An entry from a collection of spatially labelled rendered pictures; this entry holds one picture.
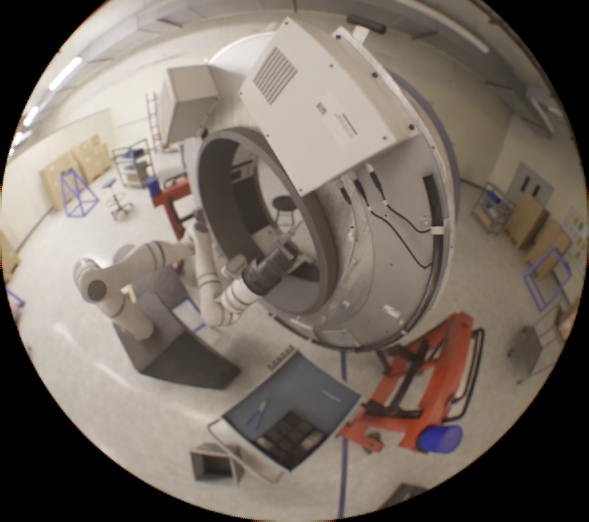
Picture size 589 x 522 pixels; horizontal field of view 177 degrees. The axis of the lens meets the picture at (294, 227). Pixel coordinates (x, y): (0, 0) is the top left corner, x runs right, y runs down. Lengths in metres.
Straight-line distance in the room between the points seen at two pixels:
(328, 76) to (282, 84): 0.08
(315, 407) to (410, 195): 0.96
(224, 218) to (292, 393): 1.02
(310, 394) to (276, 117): 1.05
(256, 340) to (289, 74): 1.73
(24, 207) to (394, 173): 7.91
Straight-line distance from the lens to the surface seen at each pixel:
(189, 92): 0.71
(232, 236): 1.17
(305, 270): 1.28
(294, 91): 0.29
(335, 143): 0.25
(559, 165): 9.24
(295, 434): 1.05
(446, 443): 0.84
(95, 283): 0.51
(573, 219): 8.79
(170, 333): 0.69
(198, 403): 1.81
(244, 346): 1.75
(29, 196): 7.82
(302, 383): 1.03
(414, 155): 0.35
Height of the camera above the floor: 1.68
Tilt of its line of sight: 41 degrees down
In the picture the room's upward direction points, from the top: 5 degrees clockwise
